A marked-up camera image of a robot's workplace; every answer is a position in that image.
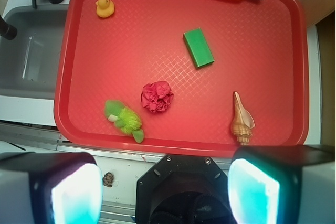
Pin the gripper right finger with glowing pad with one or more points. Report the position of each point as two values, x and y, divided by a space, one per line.
284 184

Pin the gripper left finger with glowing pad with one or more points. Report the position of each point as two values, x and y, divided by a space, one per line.
50 188

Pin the yellow rubber duck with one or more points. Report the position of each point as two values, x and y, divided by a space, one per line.
105 8

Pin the small brown pine cone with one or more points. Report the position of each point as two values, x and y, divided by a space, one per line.
108 179

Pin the brown spiral seashell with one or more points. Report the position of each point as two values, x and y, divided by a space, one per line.
242 123

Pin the green plush toy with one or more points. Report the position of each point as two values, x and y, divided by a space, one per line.
125 119

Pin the grey sink basin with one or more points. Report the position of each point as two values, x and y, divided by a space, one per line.
29 62

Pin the crumpled red paper ball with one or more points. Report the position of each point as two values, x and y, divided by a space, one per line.
157 97

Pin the red plastic tray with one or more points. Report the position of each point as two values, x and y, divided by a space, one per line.
260 51

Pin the green rectangular block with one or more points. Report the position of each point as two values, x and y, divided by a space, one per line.
198 48

